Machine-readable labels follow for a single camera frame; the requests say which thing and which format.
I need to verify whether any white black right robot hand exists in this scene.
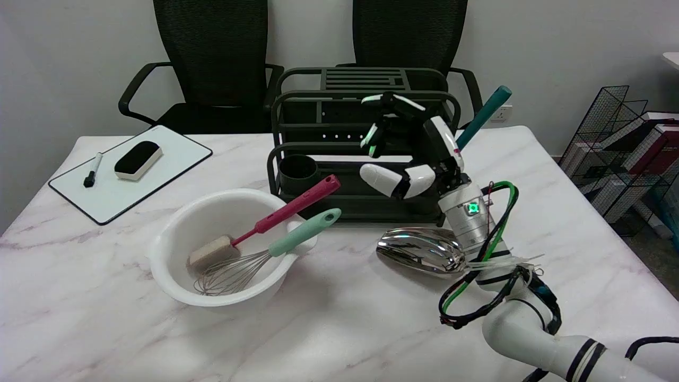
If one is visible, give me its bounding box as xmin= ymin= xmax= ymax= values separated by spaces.
xmin=360 ymin=91 xmax=473 ymax=200

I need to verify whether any blue sponge bottle brush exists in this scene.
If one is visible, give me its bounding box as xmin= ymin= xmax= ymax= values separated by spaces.
xmin=455 ymin=86 xmax=513 ymax=152

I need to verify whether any pink sponge bottle brush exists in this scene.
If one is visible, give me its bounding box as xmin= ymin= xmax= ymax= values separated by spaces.
xmin=187 ymin=175 xmax=342 ymax=270

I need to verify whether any dark green dish rack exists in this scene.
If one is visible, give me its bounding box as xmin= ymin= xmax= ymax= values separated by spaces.
xmin=267 ymin=67 xmax=463 ymax=228

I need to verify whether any shiny steel scoop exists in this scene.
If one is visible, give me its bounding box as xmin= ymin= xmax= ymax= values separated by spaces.
xmin=376 ymin=227 xmax=470 ymax=275

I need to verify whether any black mesh office chair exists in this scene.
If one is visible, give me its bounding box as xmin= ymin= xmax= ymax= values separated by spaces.
xmin=118 ymin=0 xmax=285 ymax=134
xmin=335 ymin=0 xmax=484 ymax=129

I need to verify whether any dark green utensil cup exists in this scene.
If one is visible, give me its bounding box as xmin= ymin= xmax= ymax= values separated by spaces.
xmin=279 ymin=154 xmax=319 ymax=194

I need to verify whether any dark red book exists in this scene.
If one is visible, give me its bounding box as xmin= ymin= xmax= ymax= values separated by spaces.
xmin=626 ymin=127 xmax=679 ymax=176

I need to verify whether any small whiteboard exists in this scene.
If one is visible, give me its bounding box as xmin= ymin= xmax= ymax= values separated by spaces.
xmin=48 ymin=125 xmax=213 ymax=226

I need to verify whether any white plastic bowl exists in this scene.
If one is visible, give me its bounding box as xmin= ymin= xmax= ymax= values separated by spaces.
xmin=147 ymin=188 xmax=319 ymax=308

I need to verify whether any black white board eraser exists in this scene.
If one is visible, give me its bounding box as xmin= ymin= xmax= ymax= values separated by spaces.
xmin=114 ymin=141 xmax=163 ymax=181

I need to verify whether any black whiteboard marker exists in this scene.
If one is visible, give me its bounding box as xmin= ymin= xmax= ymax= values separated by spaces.
xmin=83 ymin=152 xmax=105 ymax=188

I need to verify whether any green robot cable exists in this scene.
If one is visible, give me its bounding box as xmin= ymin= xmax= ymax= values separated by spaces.
xmin=440 ymin=180 xmax=519 ymax=319

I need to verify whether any black wire shelf rack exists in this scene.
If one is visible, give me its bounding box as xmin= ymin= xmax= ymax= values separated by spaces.
xmin=557 ymin=85 xmax=679 ymax=238

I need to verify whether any green handled wire whisk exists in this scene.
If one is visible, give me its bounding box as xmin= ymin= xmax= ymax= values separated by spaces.
xmin=193 ymin=208 xmax=342 ymax=297

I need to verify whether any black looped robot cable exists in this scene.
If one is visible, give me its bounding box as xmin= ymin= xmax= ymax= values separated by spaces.
xmin=438 ymin=183 xmax=563 ymax=335

